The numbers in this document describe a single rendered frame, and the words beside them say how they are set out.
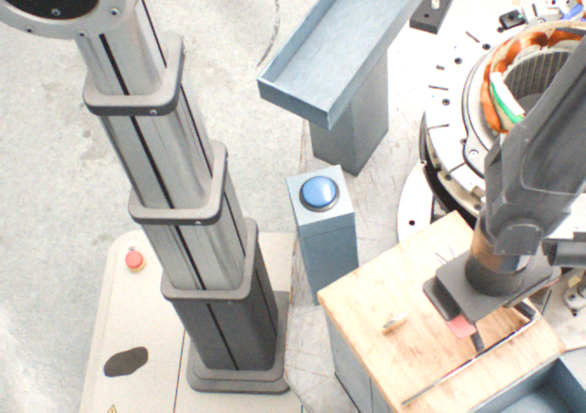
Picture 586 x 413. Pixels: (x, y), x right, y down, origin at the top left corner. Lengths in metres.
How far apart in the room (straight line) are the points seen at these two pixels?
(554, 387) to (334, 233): 0.32
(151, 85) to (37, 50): 1.71
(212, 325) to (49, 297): 0.79
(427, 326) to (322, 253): 0.23
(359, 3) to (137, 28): 0.42
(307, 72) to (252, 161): 1.16
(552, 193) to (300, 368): 0.66
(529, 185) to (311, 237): 0.48
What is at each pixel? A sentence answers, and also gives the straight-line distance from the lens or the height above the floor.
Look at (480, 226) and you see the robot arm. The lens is 0.86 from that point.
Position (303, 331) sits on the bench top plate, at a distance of 1.35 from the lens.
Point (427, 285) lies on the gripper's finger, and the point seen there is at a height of 1.16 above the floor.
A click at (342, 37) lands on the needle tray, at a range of 1.30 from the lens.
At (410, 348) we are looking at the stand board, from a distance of 1.04.
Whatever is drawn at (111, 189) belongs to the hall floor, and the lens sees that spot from 2.46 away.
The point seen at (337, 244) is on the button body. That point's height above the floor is 0.96.
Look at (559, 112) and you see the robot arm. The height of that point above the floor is 1.47.
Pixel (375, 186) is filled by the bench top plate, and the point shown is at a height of 0.78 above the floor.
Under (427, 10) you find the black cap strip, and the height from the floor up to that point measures 0.80.
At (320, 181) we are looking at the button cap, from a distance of 1.15.
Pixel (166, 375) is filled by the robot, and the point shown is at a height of 0.26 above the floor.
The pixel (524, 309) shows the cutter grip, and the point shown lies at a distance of 1.03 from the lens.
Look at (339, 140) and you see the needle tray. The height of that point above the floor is 0.87.
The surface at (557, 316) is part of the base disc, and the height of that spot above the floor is 0.80.
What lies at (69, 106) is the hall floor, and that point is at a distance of 2.63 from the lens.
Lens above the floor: 2.04
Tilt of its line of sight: 60 degrees down
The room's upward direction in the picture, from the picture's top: 11 degrees counter-clockwise
